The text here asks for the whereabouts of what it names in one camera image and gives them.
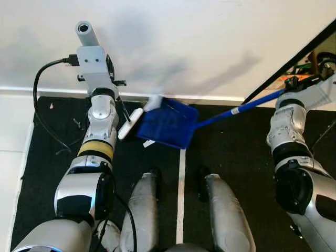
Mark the white brush with black rod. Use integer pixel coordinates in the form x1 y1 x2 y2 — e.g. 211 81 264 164
114 89 144 141

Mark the blue plastic dustpan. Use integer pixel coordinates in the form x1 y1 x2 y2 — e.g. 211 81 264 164
136 89 287 150

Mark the black floor mat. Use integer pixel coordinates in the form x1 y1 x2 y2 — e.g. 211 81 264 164
10 96 336 252

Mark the grey robot left leg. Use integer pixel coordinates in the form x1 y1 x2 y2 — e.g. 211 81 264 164
120 171 161 252

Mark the grey robot leg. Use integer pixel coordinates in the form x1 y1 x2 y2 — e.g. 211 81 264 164
120 171 161 252
202 173 256 252

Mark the white tape stripe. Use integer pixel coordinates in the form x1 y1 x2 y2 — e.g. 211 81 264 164
177 150 185 245

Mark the grey robot right leg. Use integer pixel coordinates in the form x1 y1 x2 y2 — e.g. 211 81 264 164
202 173 256 252

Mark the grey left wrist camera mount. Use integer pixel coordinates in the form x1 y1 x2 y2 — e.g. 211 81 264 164
75 21 117 98

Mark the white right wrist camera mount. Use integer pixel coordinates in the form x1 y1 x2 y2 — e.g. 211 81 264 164
286 73 336 106

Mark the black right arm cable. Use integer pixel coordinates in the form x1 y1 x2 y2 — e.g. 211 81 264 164
310 58 336 153

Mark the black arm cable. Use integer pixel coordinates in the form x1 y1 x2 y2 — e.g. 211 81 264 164
33 57 79 153
310 58 336 153

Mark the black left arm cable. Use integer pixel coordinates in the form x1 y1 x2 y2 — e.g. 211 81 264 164
33 57 79 153

